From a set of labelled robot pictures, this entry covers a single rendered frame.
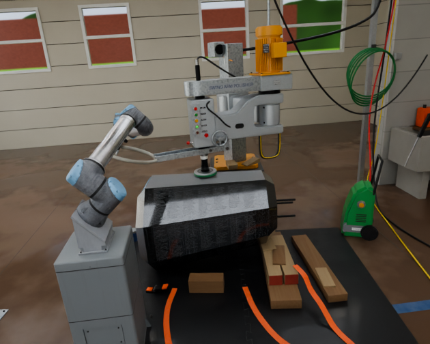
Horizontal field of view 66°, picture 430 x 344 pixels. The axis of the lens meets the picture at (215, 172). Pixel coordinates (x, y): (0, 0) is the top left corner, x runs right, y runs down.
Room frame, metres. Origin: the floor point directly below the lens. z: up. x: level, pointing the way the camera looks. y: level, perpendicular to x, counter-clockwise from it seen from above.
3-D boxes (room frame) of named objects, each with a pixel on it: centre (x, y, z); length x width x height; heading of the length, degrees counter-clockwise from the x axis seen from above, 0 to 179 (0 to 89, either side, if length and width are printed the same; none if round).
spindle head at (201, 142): (2.96, 0.01, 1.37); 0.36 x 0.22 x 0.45; 104
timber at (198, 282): (2.39, 0.14, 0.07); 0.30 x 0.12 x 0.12; 84
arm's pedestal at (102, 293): (1.85, 0.79, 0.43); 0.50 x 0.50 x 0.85; 5
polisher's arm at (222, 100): (3.50, -0.34, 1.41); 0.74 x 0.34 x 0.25; 28
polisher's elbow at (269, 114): (3.10, -0.55, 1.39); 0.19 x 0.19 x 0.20
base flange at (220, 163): (3.67, -0.25, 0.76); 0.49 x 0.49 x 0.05; 88
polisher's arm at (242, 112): (3.02, -0.29, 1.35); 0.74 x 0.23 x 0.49; 104
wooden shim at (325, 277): (2.34, -0.88, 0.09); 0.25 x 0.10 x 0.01; 178
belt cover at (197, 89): (3.03, -0.25, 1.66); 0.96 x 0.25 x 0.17; 104
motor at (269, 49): (3.09, -0.55, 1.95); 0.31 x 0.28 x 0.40; 14
